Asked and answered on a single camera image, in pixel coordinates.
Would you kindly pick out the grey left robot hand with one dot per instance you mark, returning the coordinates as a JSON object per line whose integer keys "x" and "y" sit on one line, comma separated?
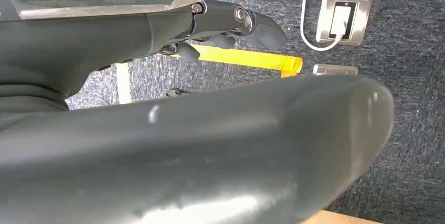
{"x": 194, "y": 146}

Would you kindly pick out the white table leg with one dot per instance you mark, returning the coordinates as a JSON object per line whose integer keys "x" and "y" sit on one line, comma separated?
{"x": 123, "y": 83}

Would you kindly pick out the yellow tape strip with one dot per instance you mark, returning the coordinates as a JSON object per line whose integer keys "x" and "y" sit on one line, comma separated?
{"x": 250, "y": 58}

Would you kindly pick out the closed silver floor socket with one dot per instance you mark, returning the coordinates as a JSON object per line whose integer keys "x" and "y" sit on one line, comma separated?
{"x": 335, "y": 70}

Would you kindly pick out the wooden table edge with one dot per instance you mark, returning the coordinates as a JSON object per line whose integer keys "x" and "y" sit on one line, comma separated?
{"x": 342, "y": 218}

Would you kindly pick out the silver floor socket with plug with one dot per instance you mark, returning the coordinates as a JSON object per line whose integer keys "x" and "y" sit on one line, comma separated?
{"x": 344, "y": 20}

